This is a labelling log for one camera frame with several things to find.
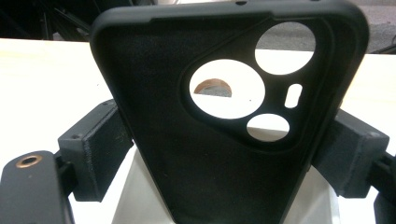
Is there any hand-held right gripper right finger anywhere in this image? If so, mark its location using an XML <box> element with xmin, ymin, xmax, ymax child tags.
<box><xmin>311</xmin><ymin>107</ymin><xmax>390</xmax><ymax>199</ymax></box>

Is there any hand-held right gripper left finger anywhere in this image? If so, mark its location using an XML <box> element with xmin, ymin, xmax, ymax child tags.
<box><xmin>57</xmin><ymin>98</ymin><xmax>134</xmax><ymax>203</ymax></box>

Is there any white plastic bin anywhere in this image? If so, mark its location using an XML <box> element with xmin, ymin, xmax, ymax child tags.
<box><xmin>111</xmin><ymin>125</ymin><xmax>342</xmax><ymax>224</ymax></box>

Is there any black phone case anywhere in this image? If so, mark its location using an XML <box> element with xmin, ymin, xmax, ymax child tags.
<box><xmin>89</xmin><ymin>0</ymin><xmax>370</xmax><ymax>224</ymax></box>

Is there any white table board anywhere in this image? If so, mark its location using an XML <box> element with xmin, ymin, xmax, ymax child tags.
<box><xmin>0</xmin><ymin>37</ymin><xmax>396</xmax><ymax>224</ymax></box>

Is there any wooden table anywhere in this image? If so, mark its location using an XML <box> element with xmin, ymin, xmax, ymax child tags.
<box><xmin>193</xmin><ymin>77</ymin><xmax>233</xmax><ymax>98</ymax></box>

